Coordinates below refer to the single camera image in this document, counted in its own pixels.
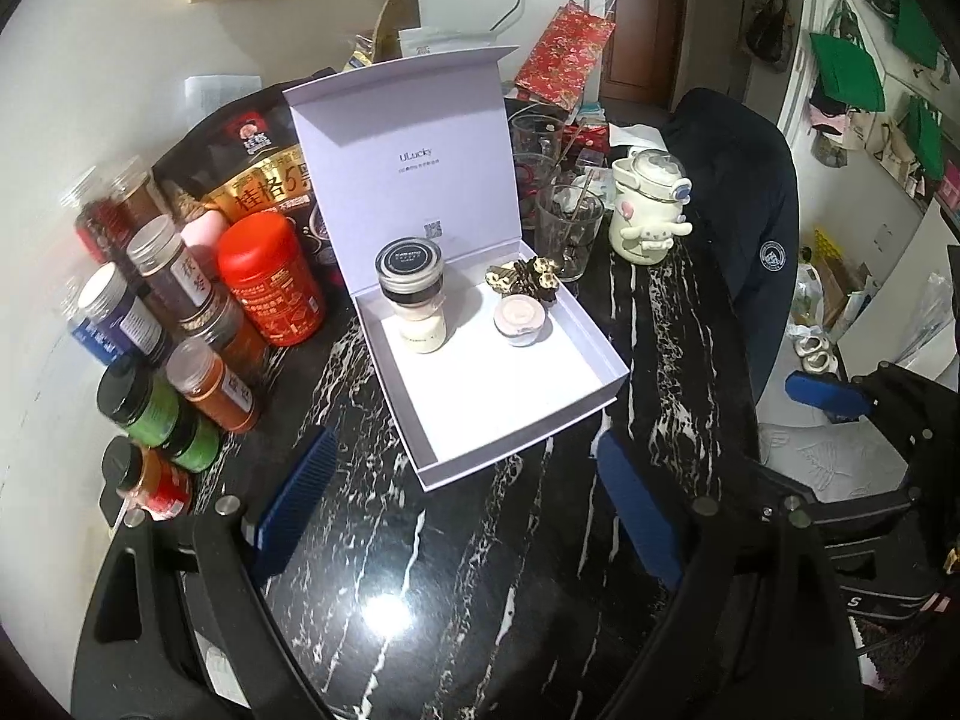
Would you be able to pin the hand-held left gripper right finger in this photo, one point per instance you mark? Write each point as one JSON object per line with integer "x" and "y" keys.
{"x": 637, "y": 517}

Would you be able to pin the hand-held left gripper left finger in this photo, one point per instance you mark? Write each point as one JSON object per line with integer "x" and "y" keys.
{"x": 289, "y": 510}

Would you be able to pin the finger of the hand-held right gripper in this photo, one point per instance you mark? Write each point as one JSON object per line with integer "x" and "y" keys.
{"x": 825, "y": 396}
{"x": 862, "y": 506}

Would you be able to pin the white hinged gift box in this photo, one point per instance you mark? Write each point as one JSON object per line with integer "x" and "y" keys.
{"x": 480, "y": 390}

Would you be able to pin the pink round compact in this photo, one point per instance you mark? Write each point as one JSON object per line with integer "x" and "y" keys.
{"x": 523, "y": 309}

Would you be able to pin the brown hair claw pink flowers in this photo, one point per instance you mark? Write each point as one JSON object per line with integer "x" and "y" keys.
{"x": 544, "y": 277}

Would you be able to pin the black lid glass jar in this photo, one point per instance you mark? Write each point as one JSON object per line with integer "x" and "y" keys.
{"x": 409, "y": 270}

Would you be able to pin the clear hair claw cream flowers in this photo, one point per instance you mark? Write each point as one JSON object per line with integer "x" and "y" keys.
{"x": 504, "y": 277}

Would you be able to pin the white slipper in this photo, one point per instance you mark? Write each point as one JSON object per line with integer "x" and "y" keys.
{"x": 810, "y": 345}
{"x": 823, "y": 362}

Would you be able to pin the white embossed floor mat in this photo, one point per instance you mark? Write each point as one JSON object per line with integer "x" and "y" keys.
{"x": 825, "y": 457}

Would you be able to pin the small green jar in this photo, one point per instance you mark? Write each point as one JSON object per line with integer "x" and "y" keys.
{"x": 195, "y": 446}

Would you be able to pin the red jar black lid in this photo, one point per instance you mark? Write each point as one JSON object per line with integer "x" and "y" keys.
{"x": 161, "y": 487}

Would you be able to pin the orange powder jar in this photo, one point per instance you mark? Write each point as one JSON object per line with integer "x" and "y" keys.
{"x": 217, "y": 390}

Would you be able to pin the green jar black lid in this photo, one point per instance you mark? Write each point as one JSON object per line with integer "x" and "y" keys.
{"x": 142, "y": 409}

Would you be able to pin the brown powder jar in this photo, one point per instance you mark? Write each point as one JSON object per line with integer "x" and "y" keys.
{"x": 232, "y": 337}

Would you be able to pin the dark navy jacket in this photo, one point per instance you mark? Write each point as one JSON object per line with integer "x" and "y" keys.
{"x": 735, "y": 225}

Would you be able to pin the red round tin can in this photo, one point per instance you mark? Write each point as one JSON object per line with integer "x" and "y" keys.
{"x": 274, "y": 285}

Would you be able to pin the blue label jar silver lid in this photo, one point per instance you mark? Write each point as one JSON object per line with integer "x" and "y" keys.
{"x": 127, "y": 322}

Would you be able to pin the white cartoon dog mug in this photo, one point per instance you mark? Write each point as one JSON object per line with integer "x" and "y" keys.
{"x": 645, "y": 217}

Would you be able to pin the dark powder jar silver lid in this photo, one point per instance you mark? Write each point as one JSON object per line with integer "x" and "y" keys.
{"x": 169, "y": 270}

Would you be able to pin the green tote bag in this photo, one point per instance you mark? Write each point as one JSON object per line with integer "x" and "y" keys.
{"x": 926, "y": 139}
{"x": 847, "y": 60}
{"x": 919, "y": 22}

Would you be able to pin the clear drinking glass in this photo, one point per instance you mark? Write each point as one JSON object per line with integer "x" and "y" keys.
{"x": 570, "y": 247}
{"x": 538, "y": 136}

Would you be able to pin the pink capped bottle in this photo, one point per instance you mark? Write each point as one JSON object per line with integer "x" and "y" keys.
{"x": 204, "y": 232}

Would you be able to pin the dark red spice jar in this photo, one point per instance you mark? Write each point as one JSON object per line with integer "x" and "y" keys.
{"x": 101, "y": 229}

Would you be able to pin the clear glass red print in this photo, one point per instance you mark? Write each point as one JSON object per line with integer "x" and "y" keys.
{"x": 534, "y": 191}

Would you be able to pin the red printed packet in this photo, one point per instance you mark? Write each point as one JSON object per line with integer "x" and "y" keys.
{"x": 594, "y": 141}

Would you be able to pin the brown labelled spice jar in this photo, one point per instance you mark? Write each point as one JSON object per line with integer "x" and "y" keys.
{"x": 139, "y": 199}

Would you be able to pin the black oat snack bag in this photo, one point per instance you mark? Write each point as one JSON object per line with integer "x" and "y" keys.
{"x": 255, "y": 165}

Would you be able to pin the black hanging handbag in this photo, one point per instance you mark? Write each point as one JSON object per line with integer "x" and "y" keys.
{"x": 771, "y": 30}

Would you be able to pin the brown wooden door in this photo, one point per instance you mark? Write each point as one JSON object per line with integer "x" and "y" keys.
{"x": 637, "y": 15}

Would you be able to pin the red patterned paper bag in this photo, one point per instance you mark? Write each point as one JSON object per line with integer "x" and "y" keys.
{"x": 566, "y": 52}

